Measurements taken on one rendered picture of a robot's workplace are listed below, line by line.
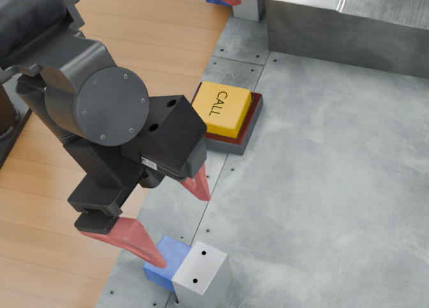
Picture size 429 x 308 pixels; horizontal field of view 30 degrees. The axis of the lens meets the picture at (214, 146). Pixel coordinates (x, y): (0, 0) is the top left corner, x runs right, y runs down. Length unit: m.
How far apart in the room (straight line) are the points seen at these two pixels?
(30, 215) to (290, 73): 0.35
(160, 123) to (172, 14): 0.52
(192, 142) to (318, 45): 0.42
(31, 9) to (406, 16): 0.48
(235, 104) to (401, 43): 0.20
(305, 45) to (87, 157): 0.43
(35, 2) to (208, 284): 0.33
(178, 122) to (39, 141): 0.43
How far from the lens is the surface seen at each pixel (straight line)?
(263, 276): 0.84
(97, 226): 0.68
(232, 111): 0.92
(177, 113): 0.59
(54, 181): 0.95
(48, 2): 0.62
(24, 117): 1.01
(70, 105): 0.56
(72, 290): 0.87
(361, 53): 0.98
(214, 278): 0.79
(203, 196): 0.75
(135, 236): 0.66
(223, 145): 0.92
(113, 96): 0.56
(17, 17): 0.61
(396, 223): 0.87
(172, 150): 0.59
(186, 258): 0.80
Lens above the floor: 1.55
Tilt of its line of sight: 53 degrees down
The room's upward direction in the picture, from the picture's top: 11 degrees counter-clockwise
